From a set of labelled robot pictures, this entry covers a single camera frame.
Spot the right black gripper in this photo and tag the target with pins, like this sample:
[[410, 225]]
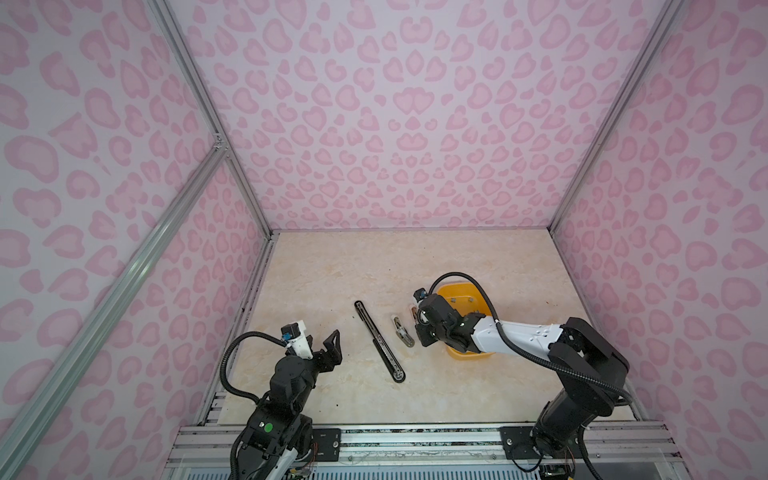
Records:
[[424, 340]]

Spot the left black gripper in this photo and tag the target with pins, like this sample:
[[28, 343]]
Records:
[[333, 354]]

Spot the grey mini stapler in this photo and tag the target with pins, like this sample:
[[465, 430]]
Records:
[[402, 332]]

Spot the black long stapler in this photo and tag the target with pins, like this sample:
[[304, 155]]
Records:
[[391, 363]]

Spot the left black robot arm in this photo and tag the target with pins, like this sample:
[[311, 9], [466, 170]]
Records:
[[277, 435]]

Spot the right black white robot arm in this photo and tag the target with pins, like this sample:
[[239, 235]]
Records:
[[592, 372]]

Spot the yellow plastic tray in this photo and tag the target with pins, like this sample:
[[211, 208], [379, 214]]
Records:
[[466, 299]]

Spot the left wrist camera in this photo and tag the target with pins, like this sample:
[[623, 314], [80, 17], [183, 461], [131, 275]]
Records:
[[292, 333]]

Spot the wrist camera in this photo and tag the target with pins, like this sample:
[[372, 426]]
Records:
[[292, 333], [419, 295]]

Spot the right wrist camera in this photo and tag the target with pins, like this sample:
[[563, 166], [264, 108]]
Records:
[[419, 295]]

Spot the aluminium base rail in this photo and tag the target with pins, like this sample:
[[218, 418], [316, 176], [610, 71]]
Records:
[[611, 443]]

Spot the aluminium frame left diagonal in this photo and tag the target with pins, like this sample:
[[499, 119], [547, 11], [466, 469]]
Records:
[[35, 418]]

